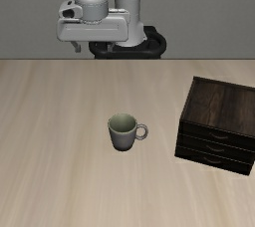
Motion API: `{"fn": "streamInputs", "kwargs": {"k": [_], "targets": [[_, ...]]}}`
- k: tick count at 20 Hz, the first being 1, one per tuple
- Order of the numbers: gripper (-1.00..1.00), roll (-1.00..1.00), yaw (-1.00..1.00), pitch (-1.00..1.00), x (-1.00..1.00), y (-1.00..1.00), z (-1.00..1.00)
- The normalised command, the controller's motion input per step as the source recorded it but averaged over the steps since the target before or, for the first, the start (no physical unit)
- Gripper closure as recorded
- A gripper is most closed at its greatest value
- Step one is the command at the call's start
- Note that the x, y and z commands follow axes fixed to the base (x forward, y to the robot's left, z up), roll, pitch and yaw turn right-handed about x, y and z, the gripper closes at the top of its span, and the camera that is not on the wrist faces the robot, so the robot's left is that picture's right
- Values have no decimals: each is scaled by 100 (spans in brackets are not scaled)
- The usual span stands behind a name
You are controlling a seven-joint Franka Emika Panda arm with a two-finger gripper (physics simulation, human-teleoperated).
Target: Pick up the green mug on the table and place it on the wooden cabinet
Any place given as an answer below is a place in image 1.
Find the green mug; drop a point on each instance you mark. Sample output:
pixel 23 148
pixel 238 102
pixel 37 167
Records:
pixel 122 134

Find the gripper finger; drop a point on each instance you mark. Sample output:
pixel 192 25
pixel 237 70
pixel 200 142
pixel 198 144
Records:
pixel 110 46
pixel 76 47

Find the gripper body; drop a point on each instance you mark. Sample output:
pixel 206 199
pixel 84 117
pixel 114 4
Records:
pixel 93 32

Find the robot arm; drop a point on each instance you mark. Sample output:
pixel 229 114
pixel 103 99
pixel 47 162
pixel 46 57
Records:
pixel 126 2

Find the dark wooden cabinet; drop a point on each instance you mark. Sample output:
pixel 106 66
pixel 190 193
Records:
pixel 217 121

